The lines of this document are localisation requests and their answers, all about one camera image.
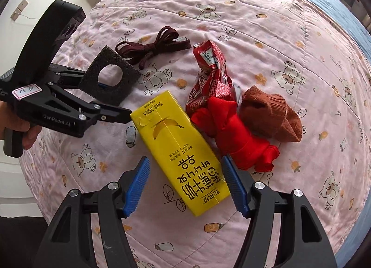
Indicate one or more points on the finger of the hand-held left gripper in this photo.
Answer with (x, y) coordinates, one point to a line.
(116, 114)
(66, 75)

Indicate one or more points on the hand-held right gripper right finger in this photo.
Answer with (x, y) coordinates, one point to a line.
(234, 186)

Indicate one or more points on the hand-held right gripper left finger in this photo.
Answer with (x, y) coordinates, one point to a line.
(137, 186)

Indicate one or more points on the black foam square with hole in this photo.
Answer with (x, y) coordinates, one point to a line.
(114, 95)

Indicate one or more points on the yellow milk carton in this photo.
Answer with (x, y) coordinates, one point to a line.
(174, 146)

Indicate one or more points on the person's left hand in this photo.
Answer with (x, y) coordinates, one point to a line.
(30, 136)

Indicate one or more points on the red sock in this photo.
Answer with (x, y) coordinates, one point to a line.
(232, 131)

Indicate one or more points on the dark red shoelace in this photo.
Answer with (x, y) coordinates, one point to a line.
(150, 50)

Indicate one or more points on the brown sock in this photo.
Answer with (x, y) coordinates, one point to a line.
(266, 111)

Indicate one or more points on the crumpled red snack wrapper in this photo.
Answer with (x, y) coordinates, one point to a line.
(208, 59)

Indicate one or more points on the pink bear print quilt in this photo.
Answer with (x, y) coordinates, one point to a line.
(260, 39)

